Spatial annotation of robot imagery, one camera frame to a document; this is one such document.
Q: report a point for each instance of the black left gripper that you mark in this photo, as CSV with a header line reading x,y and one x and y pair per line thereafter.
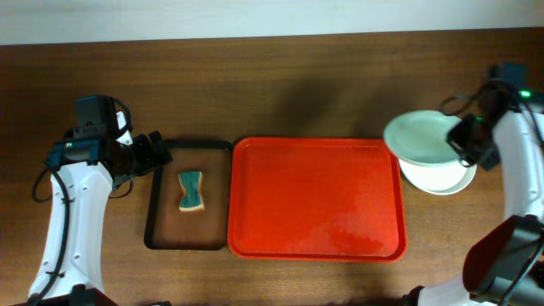
x,y
144,154

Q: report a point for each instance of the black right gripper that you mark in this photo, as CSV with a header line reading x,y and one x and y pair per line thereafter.
x,y
470,138

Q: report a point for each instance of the light blue plate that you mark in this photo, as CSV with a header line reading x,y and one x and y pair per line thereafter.
x,y
446,188

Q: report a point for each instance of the white plate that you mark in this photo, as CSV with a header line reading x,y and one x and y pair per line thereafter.
x,y
420,175

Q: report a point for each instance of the light green plate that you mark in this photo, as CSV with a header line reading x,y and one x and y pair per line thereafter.
x,y
419,138

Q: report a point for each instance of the green and yellow sponge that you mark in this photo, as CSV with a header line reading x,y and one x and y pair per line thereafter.
x,y
190,183

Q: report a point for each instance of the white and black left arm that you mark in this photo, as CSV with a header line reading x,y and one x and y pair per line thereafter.
x,y
84,172

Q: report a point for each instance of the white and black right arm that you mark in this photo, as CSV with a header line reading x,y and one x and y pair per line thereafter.
x,y
504,268

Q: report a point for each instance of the brown tray with black rim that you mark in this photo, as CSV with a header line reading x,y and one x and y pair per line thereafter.
x,y
167,228

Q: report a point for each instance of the red plastic tray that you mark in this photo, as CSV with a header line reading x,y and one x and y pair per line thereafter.
x,y
316,199

